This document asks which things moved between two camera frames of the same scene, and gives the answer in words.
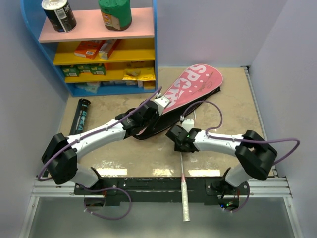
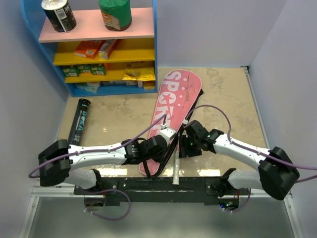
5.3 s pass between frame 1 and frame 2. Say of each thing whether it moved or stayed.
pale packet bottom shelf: stayed
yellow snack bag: stayed
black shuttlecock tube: stayed
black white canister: stayed
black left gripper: moved
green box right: stayed
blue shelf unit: stayed
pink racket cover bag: moved
